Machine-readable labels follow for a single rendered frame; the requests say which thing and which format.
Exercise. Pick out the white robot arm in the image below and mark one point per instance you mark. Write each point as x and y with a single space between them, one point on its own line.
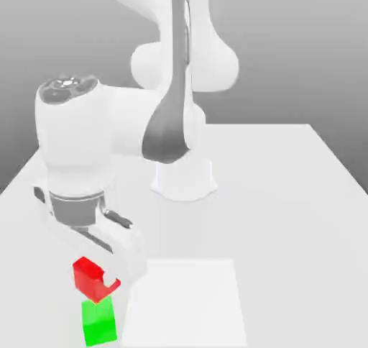
86 129

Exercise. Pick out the small green cube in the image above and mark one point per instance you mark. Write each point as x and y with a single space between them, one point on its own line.
99 322

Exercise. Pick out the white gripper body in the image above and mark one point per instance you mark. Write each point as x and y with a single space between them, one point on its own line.
120 250

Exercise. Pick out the small red cube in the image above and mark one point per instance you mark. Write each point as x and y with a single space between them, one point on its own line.
86 279

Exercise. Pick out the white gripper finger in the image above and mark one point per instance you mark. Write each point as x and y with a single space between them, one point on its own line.
108 277

